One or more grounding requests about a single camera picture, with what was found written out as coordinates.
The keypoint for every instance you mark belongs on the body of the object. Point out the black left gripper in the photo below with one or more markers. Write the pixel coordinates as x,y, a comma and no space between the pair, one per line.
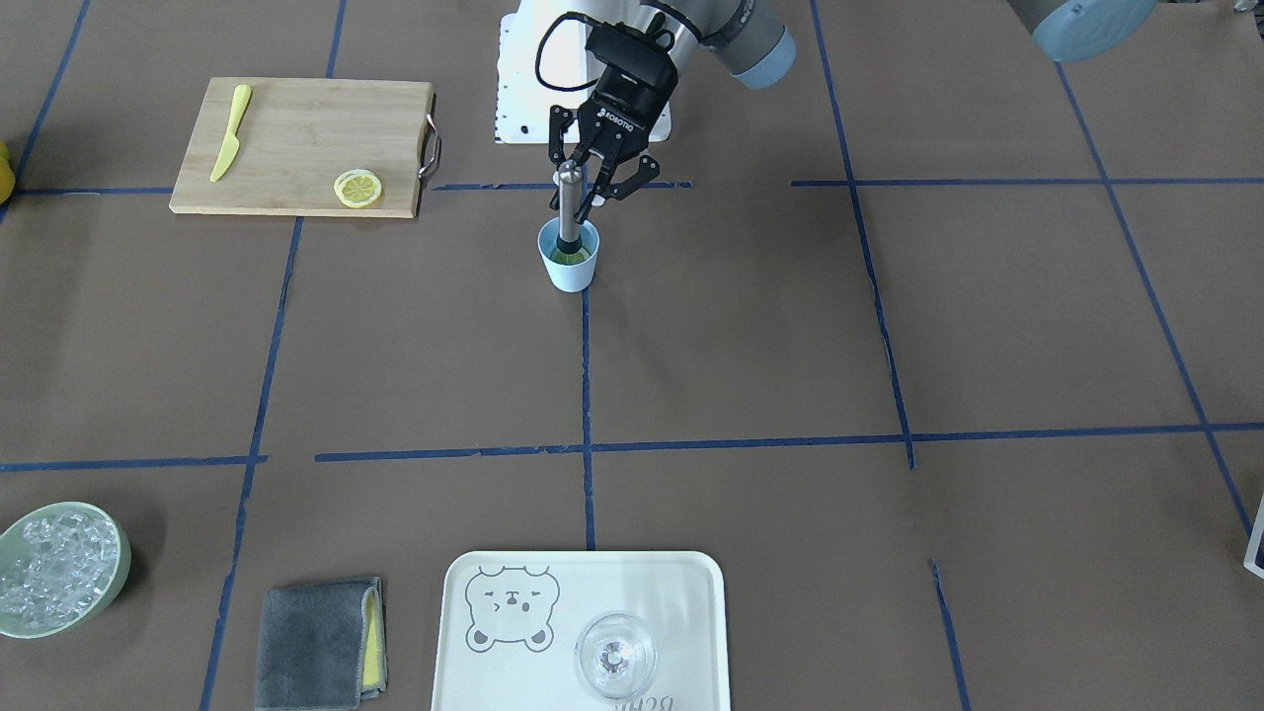
626,113

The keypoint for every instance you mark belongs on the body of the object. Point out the steel muddler black tip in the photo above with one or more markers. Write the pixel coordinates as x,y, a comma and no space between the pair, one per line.
569,202

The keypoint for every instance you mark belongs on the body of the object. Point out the yellow lemon slice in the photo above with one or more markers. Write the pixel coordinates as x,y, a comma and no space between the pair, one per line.
568,259

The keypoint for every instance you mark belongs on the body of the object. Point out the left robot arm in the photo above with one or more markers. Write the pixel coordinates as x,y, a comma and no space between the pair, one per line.
748,38

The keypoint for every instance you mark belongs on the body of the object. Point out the light blue cup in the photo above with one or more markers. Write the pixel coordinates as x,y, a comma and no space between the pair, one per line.
569,277

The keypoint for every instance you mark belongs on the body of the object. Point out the lemon slice on board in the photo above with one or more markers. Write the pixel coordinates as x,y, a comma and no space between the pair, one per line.
358,188

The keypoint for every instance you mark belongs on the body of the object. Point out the whole yellow lemon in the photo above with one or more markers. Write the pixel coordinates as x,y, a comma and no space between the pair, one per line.
8,180

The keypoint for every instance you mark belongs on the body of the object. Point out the wooden cutting board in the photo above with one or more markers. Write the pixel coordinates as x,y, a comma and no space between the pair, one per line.
298,135

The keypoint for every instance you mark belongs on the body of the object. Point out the yellow plastic knife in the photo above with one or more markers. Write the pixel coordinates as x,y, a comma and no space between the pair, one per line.
230,144

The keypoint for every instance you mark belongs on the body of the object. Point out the white bear tray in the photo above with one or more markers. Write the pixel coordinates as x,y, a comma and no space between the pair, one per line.
510,620

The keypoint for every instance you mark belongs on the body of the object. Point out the clear wine glass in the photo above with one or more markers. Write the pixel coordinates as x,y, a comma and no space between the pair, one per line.
616,657

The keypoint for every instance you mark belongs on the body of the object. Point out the grey folded cloth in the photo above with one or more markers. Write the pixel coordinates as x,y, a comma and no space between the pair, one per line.
322,646

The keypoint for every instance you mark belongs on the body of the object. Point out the green bowl of ice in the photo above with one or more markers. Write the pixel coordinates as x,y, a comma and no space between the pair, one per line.
62,565

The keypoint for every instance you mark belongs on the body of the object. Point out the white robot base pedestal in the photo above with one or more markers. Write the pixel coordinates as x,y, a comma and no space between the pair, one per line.
537,71

